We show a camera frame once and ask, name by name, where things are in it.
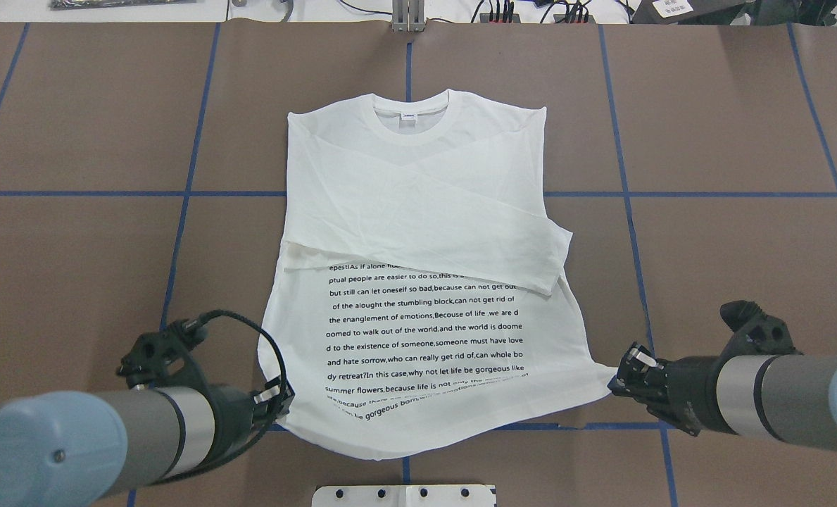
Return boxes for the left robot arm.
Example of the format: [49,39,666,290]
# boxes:
[0,380,294,506]

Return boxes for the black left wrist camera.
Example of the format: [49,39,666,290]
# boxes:
[116,320,207,393]

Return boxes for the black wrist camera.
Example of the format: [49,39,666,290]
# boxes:
[116,320,207,393]
[719,301,802,361]

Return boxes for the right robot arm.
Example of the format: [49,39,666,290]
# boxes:
[608,343,837,452]

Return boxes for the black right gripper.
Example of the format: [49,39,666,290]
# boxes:
[608,342,720,437]

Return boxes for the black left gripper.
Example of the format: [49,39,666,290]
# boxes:
[207,377,295,451]

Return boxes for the white long-sleeve printed shirt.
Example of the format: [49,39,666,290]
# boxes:
[263,89,615,460]

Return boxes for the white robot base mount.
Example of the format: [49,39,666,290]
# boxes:
[311,484,498,506]

